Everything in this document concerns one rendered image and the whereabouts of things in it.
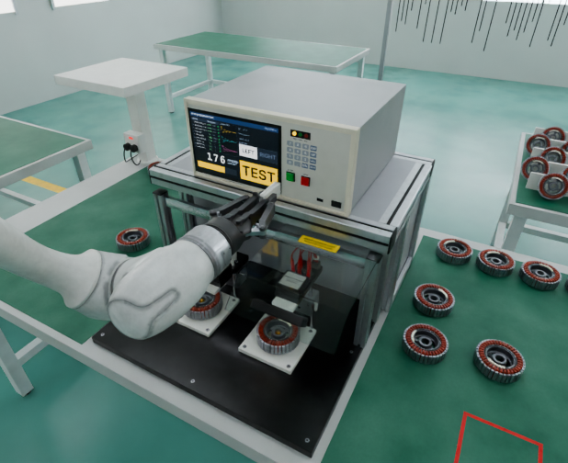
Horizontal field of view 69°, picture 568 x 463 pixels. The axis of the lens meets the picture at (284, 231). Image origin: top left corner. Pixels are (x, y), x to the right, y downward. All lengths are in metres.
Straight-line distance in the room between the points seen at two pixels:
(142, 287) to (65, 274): 0.16
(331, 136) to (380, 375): 0.59
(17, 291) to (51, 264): 0.79
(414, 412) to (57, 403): 1.55
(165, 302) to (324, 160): 0.47
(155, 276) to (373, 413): 0.62
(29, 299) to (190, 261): 0.87
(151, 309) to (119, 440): 1.37
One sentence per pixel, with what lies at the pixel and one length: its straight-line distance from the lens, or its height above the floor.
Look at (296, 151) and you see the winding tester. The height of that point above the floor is 1.25.
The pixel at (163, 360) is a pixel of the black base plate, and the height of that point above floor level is 0.77.
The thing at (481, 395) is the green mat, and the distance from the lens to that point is 1.15.
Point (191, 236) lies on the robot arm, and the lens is 0.70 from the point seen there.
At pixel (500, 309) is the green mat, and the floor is 0.75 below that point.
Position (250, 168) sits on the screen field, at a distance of 1.01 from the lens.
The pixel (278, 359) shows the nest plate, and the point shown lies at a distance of 1.06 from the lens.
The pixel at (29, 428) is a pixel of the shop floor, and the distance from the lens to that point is 2.13.
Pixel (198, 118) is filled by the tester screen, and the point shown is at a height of 1.27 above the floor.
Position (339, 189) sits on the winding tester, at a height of 1.18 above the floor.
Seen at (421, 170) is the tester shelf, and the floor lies 1.11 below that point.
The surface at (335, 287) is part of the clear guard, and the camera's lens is 0.83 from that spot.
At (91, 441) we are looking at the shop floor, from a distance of 1.99.
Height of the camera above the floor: 1.62
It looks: 35 degrees down
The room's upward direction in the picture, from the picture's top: straight up
